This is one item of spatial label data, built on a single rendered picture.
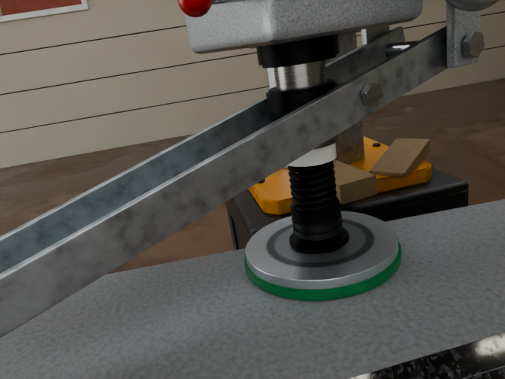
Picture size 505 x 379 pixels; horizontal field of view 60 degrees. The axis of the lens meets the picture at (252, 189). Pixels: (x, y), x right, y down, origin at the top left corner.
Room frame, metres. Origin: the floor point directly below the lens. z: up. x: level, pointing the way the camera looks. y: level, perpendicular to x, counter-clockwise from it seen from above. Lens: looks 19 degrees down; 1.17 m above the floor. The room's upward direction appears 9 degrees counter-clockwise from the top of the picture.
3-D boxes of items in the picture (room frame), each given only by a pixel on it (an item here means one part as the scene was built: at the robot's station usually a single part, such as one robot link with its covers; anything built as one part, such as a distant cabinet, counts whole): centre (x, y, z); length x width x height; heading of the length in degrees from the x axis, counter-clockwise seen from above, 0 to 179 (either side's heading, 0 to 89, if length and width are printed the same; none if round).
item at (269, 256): (0.56, -0.08, 0.89); 0.21 x 0.21 x 0.01
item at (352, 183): (1.05, -0.22, 0.81); 0.20 x 0.10 x 0.05; 17
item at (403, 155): (1.17, -0.43, 0.80); 0.20 x 0.10 x 0.05; 138
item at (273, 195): (1.31, -0.23, 0.76); 0.49 x 0.49 x 0.05; 9
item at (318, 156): (0.56, -0.08, 1.03); 0.07 x 0.07 x 0.04
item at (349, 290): (0.56, -0.08, 0.88); 0.22 x 0.22 x 0.04
